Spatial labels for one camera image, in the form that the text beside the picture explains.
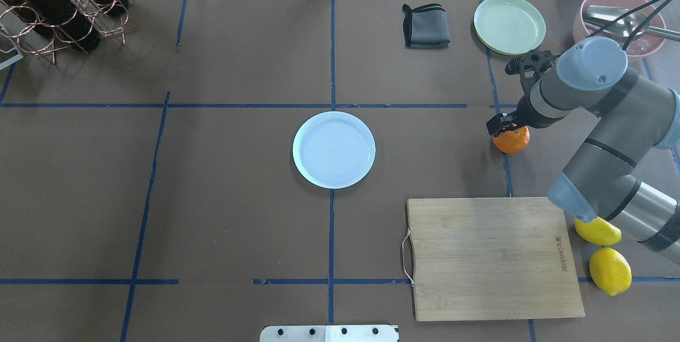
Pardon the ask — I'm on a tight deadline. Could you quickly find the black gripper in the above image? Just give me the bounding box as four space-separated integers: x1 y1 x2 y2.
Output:
487 96 547 136

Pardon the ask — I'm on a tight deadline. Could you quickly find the orange fruit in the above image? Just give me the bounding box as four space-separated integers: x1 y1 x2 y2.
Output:
491 127 530 154

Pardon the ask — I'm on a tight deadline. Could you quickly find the light blue plate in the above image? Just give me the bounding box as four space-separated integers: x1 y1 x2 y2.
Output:
292 110 377 189

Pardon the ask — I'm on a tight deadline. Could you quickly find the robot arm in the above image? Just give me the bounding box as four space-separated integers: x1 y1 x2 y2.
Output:
486 36 679 263

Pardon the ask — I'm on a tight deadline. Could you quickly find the light green plate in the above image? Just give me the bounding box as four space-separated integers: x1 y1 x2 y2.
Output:
473 0 546 56

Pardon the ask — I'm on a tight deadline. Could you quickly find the folded grey cloth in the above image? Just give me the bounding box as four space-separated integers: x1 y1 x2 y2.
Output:
402 4 451 49

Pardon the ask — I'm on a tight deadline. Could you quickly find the bamboo cutting board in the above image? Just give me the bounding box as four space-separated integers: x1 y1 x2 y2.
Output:
406 197 585 322

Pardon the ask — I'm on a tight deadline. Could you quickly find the large metal spoon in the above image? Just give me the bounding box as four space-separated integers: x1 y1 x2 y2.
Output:
581 5 679 41

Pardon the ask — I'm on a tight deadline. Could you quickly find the upper yellow lemon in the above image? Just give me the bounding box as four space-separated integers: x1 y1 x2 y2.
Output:
573 217 622 247

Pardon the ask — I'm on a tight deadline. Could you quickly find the yellow lemon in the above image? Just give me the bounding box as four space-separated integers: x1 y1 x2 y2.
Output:
588 247 632 296
573 217 622 247

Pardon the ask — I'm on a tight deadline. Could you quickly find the pink bowl with ice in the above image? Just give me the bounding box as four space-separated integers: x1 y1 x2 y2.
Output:
572 0 665 61

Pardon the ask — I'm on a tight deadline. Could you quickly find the lower yellow lemon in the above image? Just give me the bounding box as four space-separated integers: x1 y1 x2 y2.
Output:
588 247 632 296

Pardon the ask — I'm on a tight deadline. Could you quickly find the dark green wine bottle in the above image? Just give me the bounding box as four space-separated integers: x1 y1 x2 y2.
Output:
25 0 100 53

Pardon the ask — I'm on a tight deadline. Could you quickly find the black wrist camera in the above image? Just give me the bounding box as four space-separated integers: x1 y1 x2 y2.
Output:
505 49 563 96

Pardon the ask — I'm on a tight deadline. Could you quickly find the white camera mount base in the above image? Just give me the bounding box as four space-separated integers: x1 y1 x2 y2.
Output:
259 324 400 341

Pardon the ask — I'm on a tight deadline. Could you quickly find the copper wire bottle rack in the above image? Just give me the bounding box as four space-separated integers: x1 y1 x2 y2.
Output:
2 0 139 64

